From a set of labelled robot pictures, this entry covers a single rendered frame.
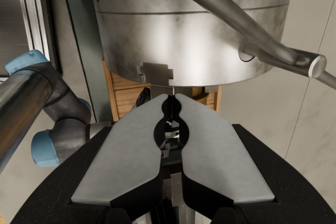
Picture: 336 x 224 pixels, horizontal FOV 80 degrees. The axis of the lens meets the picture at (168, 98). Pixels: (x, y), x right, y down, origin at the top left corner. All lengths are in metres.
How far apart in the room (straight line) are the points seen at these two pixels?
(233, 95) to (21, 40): 1.60
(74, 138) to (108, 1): 0.27
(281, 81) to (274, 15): 1.89
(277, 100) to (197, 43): 2.05
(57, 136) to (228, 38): 0.36
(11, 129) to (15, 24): 1.05
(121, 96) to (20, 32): 0.84
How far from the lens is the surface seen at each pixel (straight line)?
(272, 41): 0.19
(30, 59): 0.49
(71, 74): 1.57
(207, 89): 0.43
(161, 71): 0.27
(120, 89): 0.63
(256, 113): 2.19
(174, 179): 0.77
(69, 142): 0.44
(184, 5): 0.24
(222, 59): 0.26
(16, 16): 1.34
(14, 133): 0.33
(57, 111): 0.51
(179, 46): 0.25
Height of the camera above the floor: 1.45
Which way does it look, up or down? 60 degrees down
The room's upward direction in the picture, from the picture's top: 152 degrees clockwise
